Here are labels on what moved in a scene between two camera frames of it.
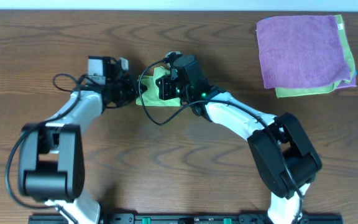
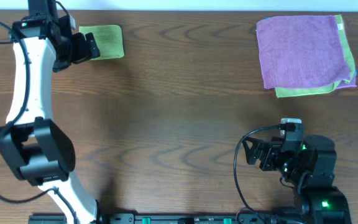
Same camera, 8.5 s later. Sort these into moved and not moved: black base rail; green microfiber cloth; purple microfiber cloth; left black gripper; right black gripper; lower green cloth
Moved: right black gripper; green microfiber cloth; left black gripper
Not moved: lower green cloth; purple microfiber cloth; black base rail
